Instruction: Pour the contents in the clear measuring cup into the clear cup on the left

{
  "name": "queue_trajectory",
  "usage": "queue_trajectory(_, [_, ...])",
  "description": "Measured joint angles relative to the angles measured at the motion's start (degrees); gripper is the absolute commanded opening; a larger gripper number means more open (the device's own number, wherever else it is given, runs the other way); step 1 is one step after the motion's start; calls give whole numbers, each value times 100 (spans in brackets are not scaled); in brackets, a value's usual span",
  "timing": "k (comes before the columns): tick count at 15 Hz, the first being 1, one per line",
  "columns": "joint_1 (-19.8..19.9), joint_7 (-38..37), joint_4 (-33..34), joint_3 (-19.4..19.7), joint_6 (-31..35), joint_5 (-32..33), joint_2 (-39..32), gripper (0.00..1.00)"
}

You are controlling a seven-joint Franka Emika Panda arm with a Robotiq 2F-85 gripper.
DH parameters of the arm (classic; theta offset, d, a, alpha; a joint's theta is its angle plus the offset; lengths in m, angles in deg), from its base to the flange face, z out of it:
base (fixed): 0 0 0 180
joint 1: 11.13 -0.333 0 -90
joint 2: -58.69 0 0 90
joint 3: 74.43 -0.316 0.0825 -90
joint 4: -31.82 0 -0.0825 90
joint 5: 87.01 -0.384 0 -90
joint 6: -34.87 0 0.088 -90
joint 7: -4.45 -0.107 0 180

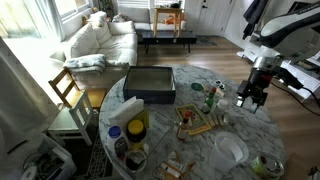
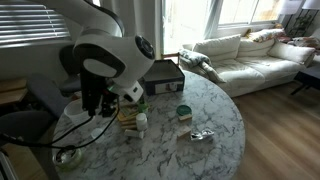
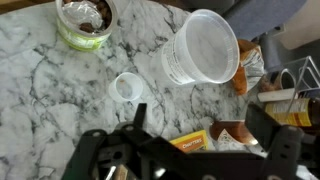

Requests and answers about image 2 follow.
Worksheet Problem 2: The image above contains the green glass bottle red cap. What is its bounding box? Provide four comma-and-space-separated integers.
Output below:
137, 94, 150, 115

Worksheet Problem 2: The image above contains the small clear measuring cup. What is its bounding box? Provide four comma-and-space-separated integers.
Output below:
90, 127, 106, 145

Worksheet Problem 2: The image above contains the grey window blind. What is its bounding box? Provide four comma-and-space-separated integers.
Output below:
0, 2, 72, 48

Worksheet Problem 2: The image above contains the grey white throw blanket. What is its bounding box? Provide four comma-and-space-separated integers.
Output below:
177, 48, 227, 85

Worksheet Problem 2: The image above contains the yellow bordered card box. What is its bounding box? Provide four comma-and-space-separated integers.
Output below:
116, 102, 141, 122

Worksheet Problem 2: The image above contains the round green lid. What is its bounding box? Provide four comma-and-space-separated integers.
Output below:
176, 104, 193, 117

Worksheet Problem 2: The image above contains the black office chair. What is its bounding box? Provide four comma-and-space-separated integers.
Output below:
58, 44, 83, 98

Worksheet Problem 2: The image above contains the black coffee table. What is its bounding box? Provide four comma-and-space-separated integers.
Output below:
290, 64, 320, 96

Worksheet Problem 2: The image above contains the small wooden block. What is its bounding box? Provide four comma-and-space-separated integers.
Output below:
176, 125, 193, 140
178, 113, 194, 122

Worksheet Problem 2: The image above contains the stack of wooden blocks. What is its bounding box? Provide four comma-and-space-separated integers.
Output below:
119, 119, 139, 131

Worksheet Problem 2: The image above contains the crumpled silver foil wrapper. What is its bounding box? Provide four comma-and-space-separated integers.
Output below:
190, 128, 216, 142

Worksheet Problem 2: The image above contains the wooden desk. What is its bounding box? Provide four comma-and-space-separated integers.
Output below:
0, 77, 28, 107

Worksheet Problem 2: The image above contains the green tin can of nuts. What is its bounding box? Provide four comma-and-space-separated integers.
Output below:
52, 145, 85, 172

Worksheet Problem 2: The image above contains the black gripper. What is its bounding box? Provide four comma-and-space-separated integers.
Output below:
79, 67, 103, 117

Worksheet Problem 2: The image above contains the white sofa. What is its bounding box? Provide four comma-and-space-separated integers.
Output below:
181, 28, 320, 99

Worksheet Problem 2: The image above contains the wooden chair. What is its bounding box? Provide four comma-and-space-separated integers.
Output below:
160, 52, 181, 66

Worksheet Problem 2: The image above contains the small white tube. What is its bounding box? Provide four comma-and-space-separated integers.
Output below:
123, 128, 145, 140

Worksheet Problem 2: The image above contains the white pill bottle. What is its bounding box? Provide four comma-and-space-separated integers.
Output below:
135, 112, 149, 132

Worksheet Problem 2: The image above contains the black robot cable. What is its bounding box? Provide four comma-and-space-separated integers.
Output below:
0, 99, 122, 152

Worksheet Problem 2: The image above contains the floral cushion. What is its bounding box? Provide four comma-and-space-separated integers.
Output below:
287, 35, 320, 52
247, 28, 286, 44

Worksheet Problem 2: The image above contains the large clear plastic cup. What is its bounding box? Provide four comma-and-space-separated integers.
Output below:
63, 98, 96, 127

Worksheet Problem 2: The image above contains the white lamp shade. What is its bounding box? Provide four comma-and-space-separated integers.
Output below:
277, 0, 303, 16

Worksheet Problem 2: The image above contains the dark blue open box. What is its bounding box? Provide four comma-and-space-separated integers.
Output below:
142, 59, 186, 97

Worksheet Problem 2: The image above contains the grey office chair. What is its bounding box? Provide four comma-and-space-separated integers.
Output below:
25, 73, 73, 118

